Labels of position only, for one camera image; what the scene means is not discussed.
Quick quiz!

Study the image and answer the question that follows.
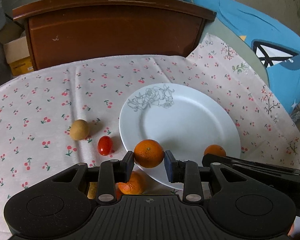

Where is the orange mandarin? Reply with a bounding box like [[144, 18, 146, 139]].
[[204, 144, 227, 158], [134, 139, 165, 168], [118, 171, 147, 195]]

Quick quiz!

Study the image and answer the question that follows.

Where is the brown wooden cabinet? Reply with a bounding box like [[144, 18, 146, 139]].
[[12, 0, 217, 71]]

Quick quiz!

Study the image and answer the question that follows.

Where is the grey green bedsheet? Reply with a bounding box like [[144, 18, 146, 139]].
[[200, 0, 272, 88]]

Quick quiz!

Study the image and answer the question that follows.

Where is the yellow box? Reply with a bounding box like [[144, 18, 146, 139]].
[[9, 56, 34, 77]]

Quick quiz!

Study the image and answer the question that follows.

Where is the cherry print cloth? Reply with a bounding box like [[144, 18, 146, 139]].
[[0, 33, 300, 238]]

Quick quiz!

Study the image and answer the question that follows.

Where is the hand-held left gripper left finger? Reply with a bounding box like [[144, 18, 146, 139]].
[[49, 151, 135, 205]]

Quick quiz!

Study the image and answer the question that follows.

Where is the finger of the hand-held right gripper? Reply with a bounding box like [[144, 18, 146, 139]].
[[202, 154, 300, 180]]

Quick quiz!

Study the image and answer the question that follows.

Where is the white plate with grey flowers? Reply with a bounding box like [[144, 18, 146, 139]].
[[119, 83, 241, 190]]

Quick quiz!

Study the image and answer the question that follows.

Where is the blue printed blanket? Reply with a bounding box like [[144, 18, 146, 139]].
[[175, 0, 300, 115]]

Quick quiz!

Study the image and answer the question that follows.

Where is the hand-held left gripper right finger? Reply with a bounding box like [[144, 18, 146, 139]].
[[164, 150, 250, 204]]

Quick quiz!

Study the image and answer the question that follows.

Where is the open cardboard box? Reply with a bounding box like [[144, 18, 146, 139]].
[[0, 20, 28, 63]]

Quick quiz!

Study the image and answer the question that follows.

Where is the brown longan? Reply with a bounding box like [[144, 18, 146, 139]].
[[69, 119, 90, 141], [87, 182, 98, 200]]

